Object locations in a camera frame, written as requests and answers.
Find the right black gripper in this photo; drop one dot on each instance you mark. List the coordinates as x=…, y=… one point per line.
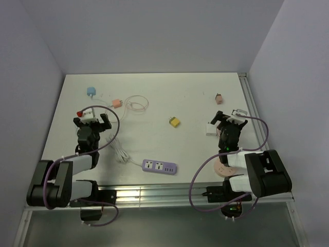
x=225, y=122

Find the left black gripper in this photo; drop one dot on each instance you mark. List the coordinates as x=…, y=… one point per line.
x=101, y=126

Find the white plug adapter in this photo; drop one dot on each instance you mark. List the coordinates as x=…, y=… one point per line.
x=211, y=130

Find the brown pink plug adapter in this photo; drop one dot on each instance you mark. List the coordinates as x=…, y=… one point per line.
x=219, y=99

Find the yellow plug adapter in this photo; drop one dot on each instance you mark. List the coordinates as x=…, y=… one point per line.
x=174, y=122

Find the purple power strip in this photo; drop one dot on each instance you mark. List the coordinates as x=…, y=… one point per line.
x=159, y=167

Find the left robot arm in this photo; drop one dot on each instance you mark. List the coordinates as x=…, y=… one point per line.
x=53, y=184

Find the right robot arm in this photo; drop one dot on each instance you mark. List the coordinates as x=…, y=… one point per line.
x=246, y=173

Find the blue plug adapter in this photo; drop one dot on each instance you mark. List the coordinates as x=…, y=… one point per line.
x=91, y=92

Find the round pink power socket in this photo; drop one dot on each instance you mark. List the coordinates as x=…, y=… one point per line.
x=222, y=170

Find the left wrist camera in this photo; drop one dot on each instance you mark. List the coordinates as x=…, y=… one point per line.
x=87, y=116

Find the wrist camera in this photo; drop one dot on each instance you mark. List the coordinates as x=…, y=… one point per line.
x=87, y=116
x=238, y=116

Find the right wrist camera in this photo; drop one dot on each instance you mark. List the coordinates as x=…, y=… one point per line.
x=238, y=116

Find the aluminium side rail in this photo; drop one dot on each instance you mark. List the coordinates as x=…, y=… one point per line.
x=258, y=126

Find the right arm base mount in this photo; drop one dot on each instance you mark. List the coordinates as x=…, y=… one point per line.
x=223, y=194

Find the aluminium front rail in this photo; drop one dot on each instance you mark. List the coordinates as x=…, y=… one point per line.
x=158, y=195

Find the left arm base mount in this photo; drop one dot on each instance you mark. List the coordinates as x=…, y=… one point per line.
x=92, y=207

